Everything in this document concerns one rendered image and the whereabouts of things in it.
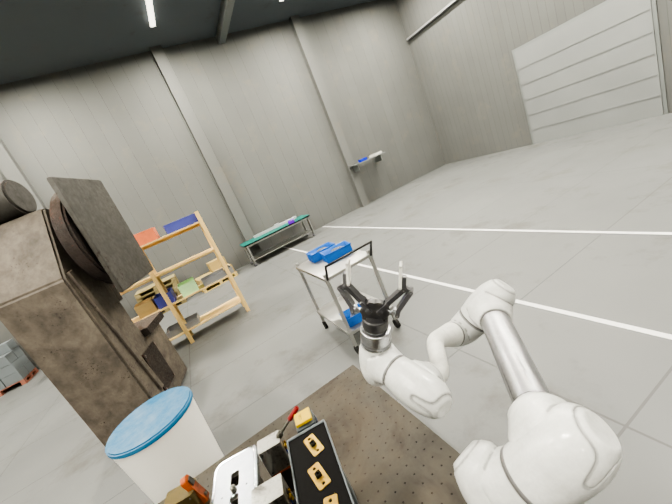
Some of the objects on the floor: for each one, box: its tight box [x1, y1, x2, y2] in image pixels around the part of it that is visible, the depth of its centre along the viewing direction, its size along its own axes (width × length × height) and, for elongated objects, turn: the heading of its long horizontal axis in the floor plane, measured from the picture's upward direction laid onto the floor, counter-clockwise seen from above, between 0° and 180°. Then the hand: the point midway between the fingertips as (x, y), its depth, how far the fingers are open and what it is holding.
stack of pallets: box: [134, 274, 187, 314], centre depth 884 cm, size 109×75×77 cm
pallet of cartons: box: [195, 256, 238, 293], centre depth 931 cm, size 115×88×64 cm
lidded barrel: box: [105, 386, 224, 504], centre depth 246 cm, size 62×62×76 cm
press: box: [0, 177, 187, 447], centre depth 381 cm, size 153×137×298 cm
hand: (373, 266), depth 82 cm, fingers open, 13 cm apart
